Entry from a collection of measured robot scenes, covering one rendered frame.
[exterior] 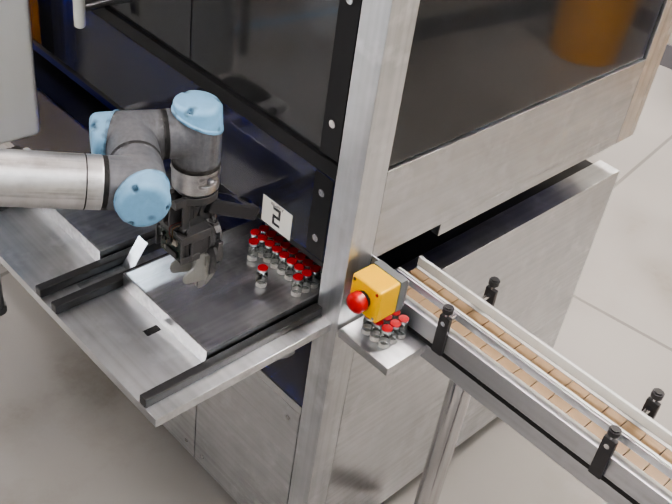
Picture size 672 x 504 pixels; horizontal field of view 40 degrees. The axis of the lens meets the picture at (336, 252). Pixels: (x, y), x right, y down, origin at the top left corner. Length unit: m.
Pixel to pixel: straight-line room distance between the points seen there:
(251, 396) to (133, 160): 0.97
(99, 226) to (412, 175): 0.68
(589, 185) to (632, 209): 1.70
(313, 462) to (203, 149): 0.89
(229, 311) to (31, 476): 1.05
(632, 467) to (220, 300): 0.79
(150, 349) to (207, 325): 0.12
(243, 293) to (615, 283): 2.05
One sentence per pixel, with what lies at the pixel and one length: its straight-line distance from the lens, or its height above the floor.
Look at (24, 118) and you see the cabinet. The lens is 2.36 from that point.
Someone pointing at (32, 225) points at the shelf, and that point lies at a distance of 1.96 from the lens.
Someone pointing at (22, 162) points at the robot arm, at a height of 1.38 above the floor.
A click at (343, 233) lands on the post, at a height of 1.09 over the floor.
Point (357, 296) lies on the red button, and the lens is 1.61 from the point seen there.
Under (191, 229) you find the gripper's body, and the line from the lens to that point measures 1.46.
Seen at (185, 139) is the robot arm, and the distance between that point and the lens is 1.36.
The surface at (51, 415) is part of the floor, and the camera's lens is 2.76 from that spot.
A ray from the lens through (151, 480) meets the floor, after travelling 2.59.
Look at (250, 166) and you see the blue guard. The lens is 1.77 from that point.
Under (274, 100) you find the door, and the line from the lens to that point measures 1.67.
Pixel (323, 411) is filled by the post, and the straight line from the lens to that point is 1.91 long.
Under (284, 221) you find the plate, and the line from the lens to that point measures 1.74.
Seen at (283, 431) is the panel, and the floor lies 0.49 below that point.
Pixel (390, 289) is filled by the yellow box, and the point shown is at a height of 1.03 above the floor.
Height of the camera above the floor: 2.05
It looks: 38 degrees down
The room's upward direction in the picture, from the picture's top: 9 degrees clockwise
